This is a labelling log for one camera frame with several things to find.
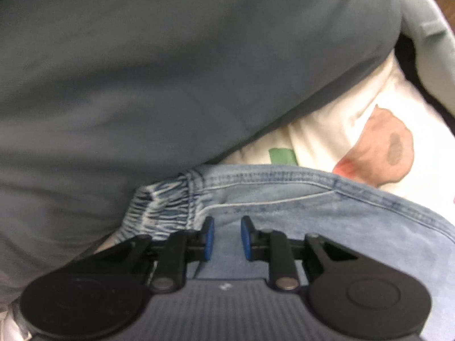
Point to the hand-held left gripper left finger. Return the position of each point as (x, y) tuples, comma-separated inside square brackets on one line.
[(209, 236)]

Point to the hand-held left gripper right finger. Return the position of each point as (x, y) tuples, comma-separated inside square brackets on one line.
[(246, 238)]

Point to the light blue denim jeans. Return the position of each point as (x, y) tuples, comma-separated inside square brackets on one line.
[(355, 227)]

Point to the cream bear print bedsheet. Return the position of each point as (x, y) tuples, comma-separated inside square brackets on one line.
[(337, 124)]

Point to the black cloth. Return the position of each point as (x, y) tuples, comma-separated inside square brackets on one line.
[(405, 57)]

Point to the grey neck pillow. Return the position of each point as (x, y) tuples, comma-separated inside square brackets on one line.
[(426, 42)]

